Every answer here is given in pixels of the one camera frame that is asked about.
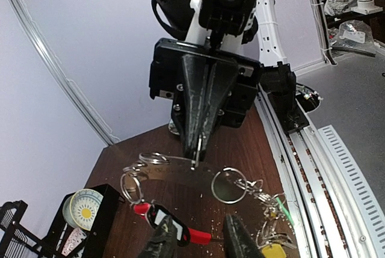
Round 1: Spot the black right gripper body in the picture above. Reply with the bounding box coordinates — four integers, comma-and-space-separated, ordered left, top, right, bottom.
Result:
149, 38, 262, 134

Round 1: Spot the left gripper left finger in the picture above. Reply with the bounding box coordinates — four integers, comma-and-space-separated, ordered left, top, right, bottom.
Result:
141, 217, 177, 258

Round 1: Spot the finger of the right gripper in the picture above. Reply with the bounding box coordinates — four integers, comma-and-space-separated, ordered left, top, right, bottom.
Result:
181, 54, 211, 158
200, 61, 238, 161

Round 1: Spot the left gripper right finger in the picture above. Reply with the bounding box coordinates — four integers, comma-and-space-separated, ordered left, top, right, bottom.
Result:
223, 214, 264, 258

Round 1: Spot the large keyring with red handle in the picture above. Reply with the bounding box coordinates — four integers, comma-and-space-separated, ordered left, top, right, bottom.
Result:
119, 137, 297, 258

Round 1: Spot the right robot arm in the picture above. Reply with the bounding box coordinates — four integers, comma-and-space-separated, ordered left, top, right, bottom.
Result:
149, 0, 309, 168

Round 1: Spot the light green flower plate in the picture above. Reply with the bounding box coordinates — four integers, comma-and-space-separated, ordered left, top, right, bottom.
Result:
168, 120, 180, 135

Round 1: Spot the pink patterned bowl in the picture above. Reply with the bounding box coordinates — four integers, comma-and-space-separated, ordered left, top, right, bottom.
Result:
61, 228, 87, 256

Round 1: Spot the right base circuit board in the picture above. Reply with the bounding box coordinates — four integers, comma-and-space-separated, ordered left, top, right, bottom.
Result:
295, 83, 323, 112

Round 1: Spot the yellow daisy plate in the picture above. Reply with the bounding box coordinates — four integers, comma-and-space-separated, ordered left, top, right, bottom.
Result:
70, 189, 103, 231

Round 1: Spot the pale green plate behind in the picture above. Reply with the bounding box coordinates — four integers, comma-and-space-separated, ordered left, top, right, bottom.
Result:
62, 196, 77, 229

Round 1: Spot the right aluminium frame post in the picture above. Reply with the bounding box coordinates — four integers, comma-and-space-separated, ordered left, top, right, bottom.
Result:
8, 0, 121, 146

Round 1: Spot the aluminium front rail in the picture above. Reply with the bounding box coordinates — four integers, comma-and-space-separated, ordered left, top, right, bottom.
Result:
255, 92, 384, 257

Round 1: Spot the black wire dish rack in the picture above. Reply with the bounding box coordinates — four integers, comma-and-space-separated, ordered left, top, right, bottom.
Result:
1, 184, 122, 257

